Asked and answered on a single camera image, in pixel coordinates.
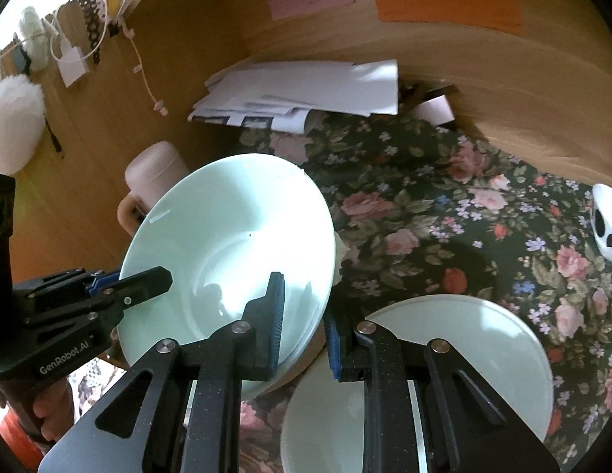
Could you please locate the pink mug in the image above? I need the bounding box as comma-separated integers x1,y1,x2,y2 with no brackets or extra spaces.
118,141,191,237

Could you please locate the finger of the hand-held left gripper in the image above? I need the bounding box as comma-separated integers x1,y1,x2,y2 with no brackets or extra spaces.
86,265,173,323
20,267,122,301

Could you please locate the white fluffy pompom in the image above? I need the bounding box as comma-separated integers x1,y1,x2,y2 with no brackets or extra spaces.
0,75,47,175

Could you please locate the floral tablecloth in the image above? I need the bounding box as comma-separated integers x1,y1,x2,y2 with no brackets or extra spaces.
64,111,612,473

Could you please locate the pale green fluffy ornament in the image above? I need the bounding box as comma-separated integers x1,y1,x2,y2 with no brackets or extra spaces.
17,7,53,72

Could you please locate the black lace band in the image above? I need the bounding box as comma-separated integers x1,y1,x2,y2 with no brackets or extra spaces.
72,0,107,67

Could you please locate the person's left hand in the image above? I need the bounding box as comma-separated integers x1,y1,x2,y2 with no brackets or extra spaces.
32,379,74,432

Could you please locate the orange sticky note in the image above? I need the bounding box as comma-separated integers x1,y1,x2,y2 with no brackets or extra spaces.
371,0,526,36

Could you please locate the white black-spotted bowl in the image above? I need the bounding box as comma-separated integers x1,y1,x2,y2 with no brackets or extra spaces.
591,183,612,271

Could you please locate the person's left forearm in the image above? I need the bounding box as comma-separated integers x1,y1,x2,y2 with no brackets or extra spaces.
0,411,45,459

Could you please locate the white paper tag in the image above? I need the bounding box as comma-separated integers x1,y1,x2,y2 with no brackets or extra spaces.
57,47,87,87

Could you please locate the beaded cord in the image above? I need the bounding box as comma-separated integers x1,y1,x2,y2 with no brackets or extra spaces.
121,24,169,116

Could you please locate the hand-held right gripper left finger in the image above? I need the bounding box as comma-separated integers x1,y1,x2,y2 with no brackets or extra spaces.
37,271,287,473

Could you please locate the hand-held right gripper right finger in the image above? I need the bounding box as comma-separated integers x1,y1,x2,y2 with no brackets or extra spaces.
323,313,563,473

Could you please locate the mint green bowl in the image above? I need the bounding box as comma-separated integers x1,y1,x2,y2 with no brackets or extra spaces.
118,154,336,397

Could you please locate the stack of white papers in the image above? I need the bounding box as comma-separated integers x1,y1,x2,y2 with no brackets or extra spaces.
188,59,400,134

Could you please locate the mint green plate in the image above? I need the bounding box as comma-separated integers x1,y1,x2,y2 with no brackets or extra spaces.
280,294,554,473

